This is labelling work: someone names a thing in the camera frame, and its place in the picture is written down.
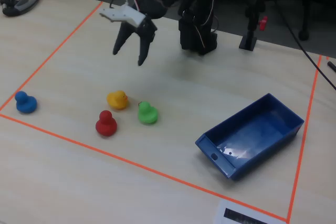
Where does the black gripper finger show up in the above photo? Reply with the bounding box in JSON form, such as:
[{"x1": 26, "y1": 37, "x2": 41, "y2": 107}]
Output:
[
  {"x1": 112, "y1": 20, "x2": 139, "y2": 56},
  {"x1": 137, "y1": 23, "x2": 158, "y2": 67}
]

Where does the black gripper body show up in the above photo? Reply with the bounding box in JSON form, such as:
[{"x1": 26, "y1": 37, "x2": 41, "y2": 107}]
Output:
[{"x1": 134, "y1": 0, "x2": 169, "y2": 34}]

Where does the red rubber duck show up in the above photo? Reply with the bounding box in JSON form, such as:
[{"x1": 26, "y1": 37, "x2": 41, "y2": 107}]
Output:
[{"x1": 95, "y1": 110, "x2": 118, "y2": 137}]

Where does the yellow rubber duck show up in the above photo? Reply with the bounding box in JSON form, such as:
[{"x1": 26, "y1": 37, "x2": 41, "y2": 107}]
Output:
[{"x1": 106, "y1": 90, "x2": 129, "y2": 111}]

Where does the green rubber duck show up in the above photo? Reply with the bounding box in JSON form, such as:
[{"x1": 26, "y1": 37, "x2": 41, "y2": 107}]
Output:
[{"x1": 137, "y1": 101, "x2": 159, "y2": 125}]

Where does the blue rubber duck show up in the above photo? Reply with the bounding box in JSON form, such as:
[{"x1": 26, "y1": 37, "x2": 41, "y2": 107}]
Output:
[{"x1": 14, "y1": 90, "x2": 38, "y2": 114}]

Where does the blue plastic box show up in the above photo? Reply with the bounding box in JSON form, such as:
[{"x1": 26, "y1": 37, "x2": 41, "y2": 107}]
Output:
[{"x1": 194, "y1": 92, "x2": 306, "y2": 181}]

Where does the red clamp knob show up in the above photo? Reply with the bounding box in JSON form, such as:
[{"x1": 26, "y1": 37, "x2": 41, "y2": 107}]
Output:
[{"x1": 258, "y1": 16, "x2": 269, "y2": 31}]

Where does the orange tape border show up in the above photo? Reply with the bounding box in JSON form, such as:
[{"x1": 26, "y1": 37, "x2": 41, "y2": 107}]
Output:
[{"x1": 0, "y1": 1, "x2": 323, "y2": 223}]

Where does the black office chair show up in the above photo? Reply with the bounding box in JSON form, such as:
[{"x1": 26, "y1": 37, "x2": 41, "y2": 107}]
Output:
[{"x1": 271, "y1": 0, "x2": 336, "y2": 42}]

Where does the white paper with black bar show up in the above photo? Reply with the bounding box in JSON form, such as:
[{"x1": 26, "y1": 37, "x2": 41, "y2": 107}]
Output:
[{"x1": 213, "y1": 199, "x2": 287, "y2": 224}]

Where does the white gripper camera box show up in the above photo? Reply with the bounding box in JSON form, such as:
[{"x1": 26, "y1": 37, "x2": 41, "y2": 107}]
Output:
[{"x1": 99, "y1": 3, "x2": 146, "y2": 28}]

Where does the servo wire bundle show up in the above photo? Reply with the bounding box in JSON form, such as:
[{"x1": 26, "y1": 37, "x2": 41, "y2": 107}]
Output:
[{"x1": 193, "y1": 0, "x2": 219, "y2": 50}]

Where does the black camera stand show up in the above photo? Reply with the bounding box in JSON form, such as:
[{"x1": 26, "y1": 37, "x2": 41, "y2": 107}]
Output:
[{"x1": 238, "y1": 0, "x2": 271, "y2": 51}]

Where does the long black cable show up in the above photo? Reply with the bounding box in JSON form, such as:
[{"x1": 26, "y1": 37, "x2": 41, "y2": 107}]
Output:
[{"x1": 271, "y1": 0, "x2": 336, "y2": 90}]

